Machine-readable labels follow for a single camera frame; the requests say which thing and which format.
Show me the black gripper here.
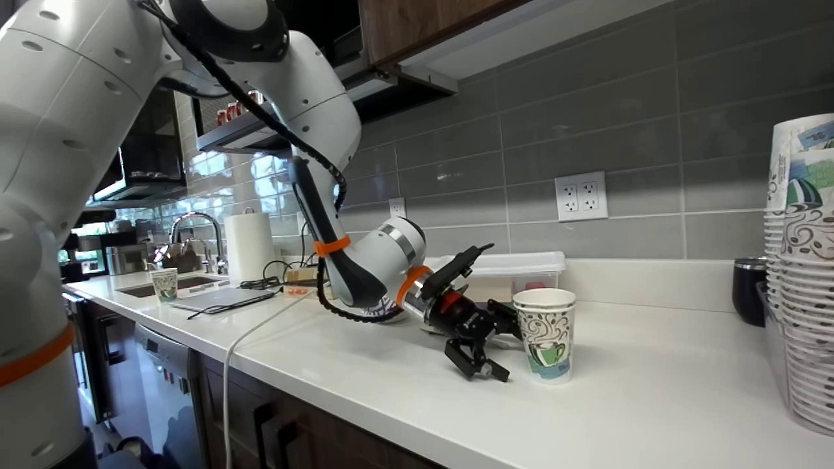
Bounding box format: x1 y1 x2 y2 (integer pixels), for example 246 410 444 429
423 287 527 384

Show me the large patterned paper cup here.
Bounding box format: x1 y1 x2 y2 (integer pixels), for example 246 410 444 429
510 287 579 382

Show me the under-cabinet shelf with red cups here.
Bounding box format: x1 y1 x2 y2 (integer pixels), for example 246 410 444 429
191 59 460 154

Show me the stack of patterned paper cups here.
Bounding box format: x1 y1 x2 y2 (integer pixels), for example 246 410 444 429
761 111 834 437

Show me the clear plastic container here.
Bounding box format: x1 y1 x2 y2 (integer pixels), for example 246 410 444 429
428 249 569 308

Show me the wooden box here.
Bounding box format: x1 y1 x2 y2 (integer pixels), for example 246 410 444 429
282 263 320 300

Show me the dark wooden lower cabinet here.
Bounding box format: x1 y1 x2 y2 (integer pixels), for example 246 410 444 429
191 348 445 469

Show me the black mug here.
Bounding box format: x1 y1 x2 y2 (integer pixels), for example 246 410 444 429
731 252 771 327

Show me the white paper towel roll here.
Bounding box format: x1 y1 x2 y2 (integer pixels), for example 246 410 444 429
222 211 276 284

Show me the kitchen sink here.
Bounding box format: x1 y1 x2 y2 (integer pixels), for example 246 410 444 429
117 274 225 300

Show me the chrome kitchen faucet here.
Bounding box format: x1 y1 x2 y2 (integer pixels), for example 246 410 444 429
170 207 229 275

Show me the wooden upper cabinet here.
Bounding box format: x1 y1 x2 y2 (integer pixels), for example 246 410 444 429
358 0 676 85

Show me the steel dishwasher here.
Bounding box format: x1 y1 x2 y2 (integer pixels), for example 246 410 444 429
129 321 207 469

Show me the small patterned paper cup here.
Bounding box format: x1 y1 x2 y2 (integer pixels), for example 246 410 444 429
152 265 179 305

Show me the black coffee machine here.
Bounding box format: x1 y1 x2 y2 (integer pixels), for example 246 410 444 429
58 229 116 282

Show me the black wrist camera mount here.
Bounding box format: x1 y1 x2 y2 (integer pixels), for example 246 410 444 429
428 239 499 301

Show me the large white wall outlet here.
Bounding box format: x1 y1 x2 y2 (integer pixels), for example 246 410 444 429
553 168 609 223

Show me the white power cable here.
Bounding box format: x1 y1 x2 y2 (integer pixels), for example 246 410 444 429
220 292 318 469

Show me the black open wall shelf unit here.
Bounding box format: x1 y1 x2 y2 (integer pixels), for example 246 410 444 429
86 81 191 207

